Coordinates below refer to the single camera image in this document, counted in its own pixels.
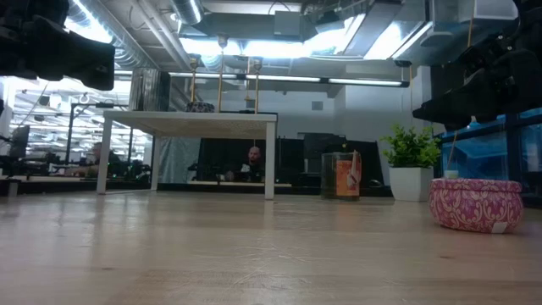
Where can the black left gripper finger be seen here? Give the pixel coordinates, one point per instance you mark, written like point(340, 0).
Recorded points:
point(76, 59)

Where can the glass jar candle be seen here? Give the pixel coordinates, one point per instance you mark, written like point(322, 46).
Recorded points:
point(149, 91)

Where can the pink patterned round tin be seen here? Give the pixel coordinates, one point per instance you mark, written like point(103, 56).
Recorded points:
point(474, 205)

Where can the glass jar orange label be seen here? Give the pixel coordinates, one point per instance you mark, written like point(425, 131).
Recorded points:
point(339, 178)

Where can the white cup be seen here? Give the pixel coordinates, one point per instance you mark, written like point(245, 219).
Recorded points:
point(451, 174)

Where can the green plant in white pot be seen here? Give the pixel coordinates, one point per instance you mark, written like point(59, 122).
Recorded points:
point(410, 148)

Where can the person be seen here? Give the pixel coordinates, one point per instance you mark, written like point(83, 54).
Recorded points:
point(98, 152)
point(254, 156)

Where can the long linear ceiling light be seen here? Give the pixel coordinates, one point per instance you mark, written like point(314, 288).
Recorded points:
point(364, 81)

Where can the white perforated metal shelf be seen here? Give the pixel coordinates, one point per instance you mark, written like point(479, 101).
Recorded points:
point(190, 123)

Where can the grey curtain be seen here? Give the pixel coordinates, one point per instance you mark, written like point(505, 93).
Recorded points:
point(178, 161)

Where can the grey ceiling box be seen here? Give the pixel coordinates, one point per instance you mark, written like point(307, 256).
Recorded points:
point(288, 23)

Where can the silver round air duct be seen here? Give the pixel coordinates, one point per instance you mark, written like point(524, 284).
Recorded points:
point(190, 10)

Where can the square wall vent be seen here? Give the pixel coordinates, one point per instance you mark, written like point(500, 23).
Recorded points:
point(317, 106)

